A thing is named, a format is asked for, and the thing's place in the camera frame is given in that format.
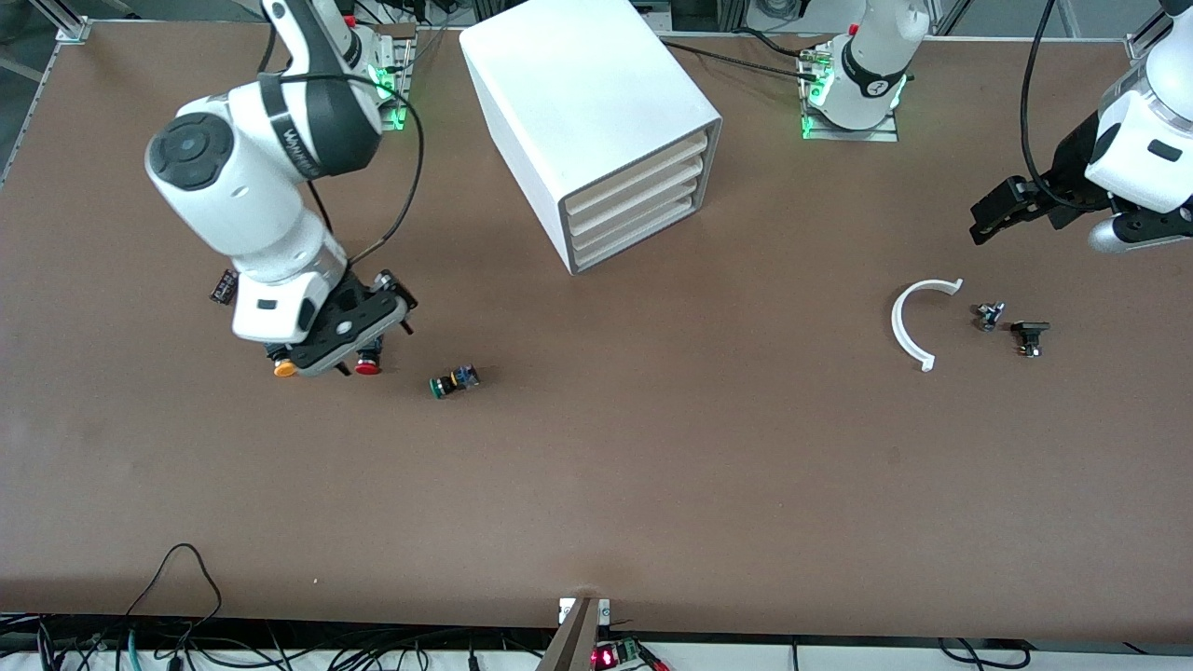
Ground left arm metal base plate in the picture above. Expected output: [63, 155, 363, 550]
[800, 42, 900, 143]

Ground highest white cabinet drawer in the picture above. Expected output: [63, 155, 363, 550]
[566, 131, 711, 215]

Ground taupe angled bar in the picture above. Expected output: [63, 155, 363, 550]
[536, 599, 599, 671]

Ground white drawer cabinet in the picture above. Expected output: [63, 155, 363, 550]
[459, 0, 723, 276]

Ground black looped table cable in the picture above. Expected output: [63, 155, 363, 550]
[121, 543, 225, 644]

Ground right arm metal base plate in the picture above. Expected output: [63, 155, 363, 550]
[368, 35, 417, 131]

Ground green push button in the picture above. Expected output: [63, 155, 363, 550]
[429, 364, 481, 401]

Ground circuit board with red light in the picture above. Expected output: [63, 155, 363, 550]
[590, 637, 667, 671]

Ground aluminium frame profile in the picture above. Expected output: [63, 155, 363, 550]
[28, 0, 92, 43]
[1126, 9, 1173, 62]

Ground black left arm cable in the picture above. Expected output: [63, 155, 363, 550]
[1021, 0, 1059, 201]

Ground white curved plastic arc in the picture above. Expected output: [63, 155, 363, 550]
[891, 278, 965, 373]

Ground middle white cabinet drawer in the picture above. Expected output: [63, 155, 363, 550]
[569, 158, 705, 239]

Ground black base cable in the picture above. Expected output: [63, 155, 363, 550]
[732, 26, 821, 62]
[657, 39, 821, 80]

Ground lowest white cabinet drawer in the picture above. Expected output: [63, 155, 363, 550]
[571, 183, 702, 264]

